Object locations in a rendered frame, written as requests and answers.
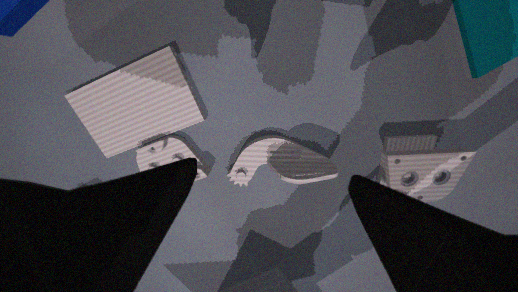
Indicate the teal flat rectangular plate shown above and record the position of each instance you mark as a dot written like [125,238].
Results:
[489,31]

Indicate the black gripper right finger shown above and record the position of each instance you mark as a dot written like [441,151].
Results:
[425,249]

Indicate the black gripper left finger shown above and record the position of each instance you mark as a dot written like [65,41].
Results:
[96,238]

